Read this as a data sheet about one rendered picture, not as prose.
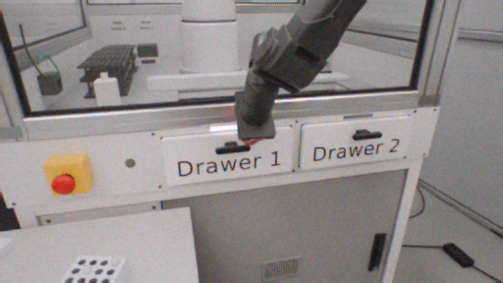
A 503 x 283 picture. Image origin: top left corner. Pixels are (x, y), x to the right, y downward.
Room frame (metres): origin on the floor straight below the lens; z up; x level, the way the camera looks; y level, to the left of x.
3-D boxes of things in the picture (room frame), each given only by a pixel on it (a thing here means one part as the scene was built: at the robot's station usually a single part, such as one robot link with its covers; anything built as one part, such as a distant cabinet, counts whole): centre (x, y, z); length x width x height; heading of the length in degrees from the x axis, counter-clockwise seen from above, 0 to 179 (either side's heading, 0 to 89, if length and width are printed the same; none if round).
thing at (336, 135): (0.72, -0.26, 0.87); 0.29 x 0.02 x 0.11; 104
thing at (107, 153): (1.13, 0.12, 0.87); 1.02 x 0.95 x 0.14; 104
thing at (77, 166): (0.56, 0.36, 0.88); 0.07 x 0.05 x 0.07; 104
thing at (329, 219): (1.13, 0.11, 0.40); 1.03 x 0.95 x 0.80; 104
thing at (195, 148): (0.65, 0.05, 0.87); 0.29 x 0.02 x 0.11; 104
